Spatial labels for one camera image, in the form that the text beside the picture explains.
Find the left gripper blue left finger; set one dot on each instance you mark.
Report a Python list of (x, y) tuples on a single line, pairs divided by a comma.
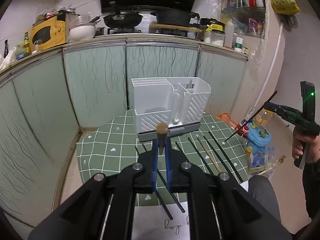
[(154, 163)]

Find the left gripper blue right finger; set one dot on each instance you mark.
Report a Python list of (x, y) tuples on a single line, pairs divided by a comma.
[(168, 164)]

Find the brown wooden chopstick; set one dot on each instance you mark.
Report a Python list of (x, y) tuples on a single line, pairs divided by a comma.
[(162, 132), (209, 155)]

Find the person's right hand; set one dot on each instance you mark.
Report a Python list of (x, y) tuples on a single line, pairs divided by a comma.
[(299, 141)]

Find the white utensil holder rack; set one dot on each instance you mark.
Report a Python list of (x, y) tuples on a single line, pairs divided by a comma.
[(178, 102)]

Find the blue plastic container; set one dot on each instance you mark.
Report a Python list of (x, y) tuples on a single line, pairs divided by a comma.
[(258, 139)]

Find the red cap dark bottle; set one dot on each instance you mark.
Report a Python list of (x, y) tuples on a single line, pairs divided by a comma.
[(244, 131)]

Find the orange bag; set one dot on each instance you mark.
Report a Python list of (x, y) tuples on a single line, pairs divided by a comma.
[(224, 117)]

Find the white paper sheet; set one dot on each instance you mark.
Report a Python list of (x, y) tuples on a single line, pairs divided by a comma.
[(152, 222)]

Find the green label bottle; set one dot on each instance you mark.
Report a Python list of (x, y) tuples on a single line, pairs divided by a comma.
[(238, 44)]

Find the clear jar white powder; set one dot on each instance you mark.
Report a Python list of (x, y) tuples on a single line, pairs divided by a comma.
[(217, 38)]

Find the wooden cutting board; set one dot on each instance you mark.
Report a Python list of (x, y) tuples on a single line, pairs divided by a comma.
[(165, 26)]

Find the white squeeze bottle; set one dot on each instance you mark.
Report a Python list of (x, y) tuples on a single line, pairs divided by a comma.
[(229, 30)]

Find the black cooking pot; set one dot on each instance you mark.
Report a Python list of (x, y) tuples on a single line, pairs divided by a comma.
[(174, 17)]

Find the yellow plastic bag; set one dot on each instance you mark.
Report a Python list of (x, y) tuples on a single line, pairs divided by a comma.
[(285, 7)]

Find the black frying pan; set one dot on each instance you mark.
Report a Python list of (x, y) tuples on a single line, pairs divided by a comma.
[(122, 19)]

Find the white bowl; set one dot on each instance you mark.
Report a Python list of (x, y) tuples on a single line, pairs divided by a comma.
[(82, 32)]

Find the yellow microwave oven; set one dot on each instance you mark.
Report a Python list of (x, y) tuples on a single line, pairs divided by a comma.
[(51, 32)]

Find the green glass bottle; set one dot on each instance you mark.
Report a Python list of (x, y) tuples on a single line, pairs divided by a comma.
[(26, 43)]

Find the dark soy sauce bottle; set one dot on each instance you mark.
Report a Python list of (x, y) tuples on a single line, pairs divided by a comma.
[(6, 48)]

